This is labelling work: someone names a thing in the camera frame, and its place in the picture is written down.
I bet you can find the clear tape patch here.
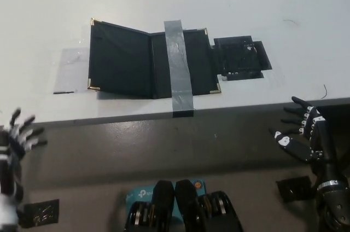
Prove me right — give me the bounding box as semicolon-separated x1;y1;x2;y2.
52;47;91;95

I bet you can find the black tape square on floor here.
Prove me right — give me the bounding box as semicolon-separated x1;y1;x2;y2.
16;199;60;229
276;175;316;203

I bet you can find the black tape patch on desk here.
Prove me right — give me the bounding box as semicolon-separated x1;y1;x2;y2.
209;34;273;82

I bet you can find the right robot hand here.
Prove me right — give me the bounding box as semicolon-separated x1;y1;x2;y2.
269;96;333;163

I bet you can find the black diary with gold corners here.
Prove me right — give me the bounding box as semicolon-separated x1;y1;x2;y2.
87;18;223;100

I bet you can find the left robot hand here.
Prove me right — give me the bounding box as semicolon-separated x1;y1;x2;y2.
0;107;49;162

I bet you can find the grey duct tape strip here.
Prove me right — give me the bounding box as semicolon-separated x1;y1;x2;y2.
163;19;196;119

